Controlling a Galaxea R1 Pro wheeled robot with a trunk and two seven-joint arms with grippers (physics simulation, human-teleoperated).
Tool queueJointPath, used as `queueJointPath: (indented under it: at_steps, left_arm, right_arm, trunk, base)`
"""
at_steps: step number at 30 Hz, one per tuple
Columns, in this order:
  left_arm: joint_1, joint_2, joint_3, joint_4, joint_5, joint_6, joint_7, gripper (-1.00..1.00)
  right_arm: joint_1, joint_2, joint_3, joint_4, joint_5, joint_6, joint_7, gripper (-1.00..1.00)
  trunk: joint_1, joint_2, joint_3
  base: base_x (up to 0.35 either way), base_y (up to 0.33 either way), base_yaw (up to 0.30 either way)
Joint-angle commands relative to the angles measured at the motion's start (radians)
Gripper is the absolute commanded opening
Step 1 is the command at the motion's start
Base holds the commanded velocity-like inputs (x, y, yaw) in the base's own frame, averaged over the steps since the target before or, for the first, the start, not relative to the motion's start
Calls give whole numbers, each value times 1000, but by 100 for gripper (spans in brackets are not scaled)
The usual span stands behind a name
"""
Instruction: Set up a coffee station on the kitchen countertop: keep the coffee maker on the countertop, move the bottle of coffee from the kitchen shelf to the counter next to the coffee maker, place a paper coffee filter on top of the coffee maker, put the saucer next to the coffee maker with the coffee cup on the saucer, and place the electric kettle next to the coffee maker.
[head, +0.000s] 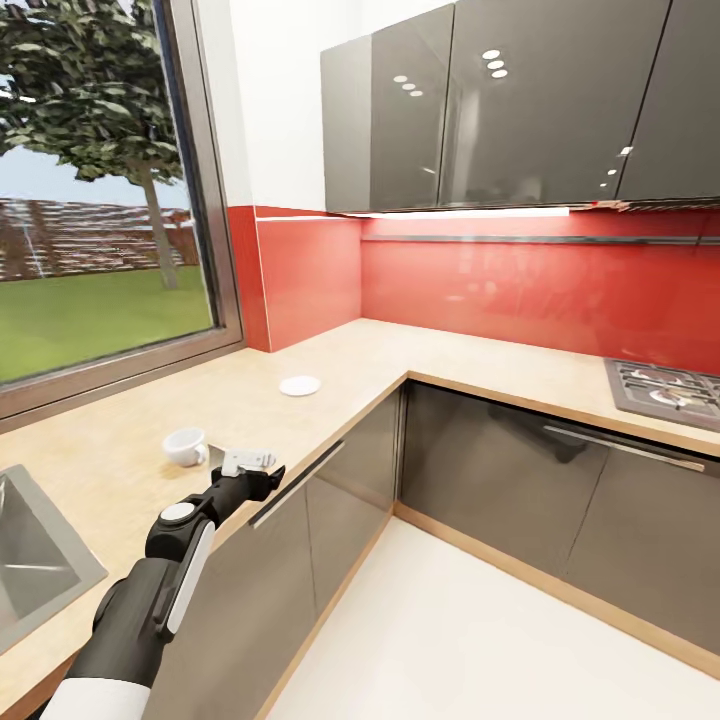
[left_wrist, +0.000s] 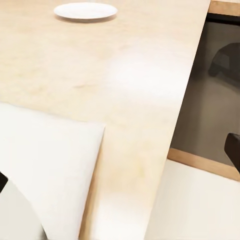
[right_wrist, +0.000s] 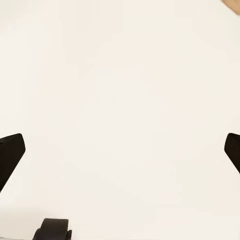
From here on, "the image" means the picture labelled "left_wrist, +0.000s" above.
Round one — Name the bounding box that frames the saucer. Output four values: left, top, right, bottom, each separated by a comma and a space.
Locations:
53, 2, 117, 21

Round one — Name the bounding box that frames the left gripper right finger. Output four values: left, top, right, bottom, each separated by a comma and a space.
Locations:
224, 133, 240, 173

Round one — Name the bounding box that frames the paper coffee filter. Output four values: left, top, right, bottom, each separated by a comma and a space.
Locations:
0, 100, 106, 240

